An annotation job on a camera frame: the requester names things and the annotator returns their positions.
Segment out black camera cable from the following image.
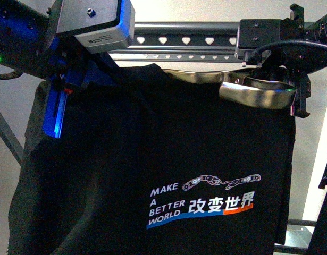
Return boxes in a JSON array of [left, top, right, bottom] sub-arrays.
[[242, 39, 327, 69]]

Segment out gold metal clothes hanger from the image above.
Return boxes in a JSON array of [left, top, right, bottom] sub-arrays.
[[163, 69, 297, 109]]

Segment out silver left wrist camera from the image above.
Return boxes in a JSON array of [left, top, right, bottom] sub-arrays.
[[47, 1, 136, 54]]

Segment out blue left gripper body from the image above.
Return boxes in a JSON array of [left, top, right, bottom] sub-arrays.
[[42, 37, 118, 138]]

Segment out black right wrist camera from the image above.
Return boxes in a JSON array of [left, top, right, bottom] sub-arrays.
[[234, 19, 282, 62]]

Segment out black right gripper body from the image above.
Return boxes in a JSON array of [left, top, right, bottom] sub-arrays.
[[255, 46, 311, 118]]

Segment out grey metal clothes rack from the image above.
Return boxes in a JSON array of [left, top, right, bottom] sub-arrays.
[[109, 22, 240, 63]]

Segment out black printed t-shirt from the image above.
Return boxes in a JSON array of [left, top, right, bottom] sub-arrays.
[[8, 64, 295, 254]]

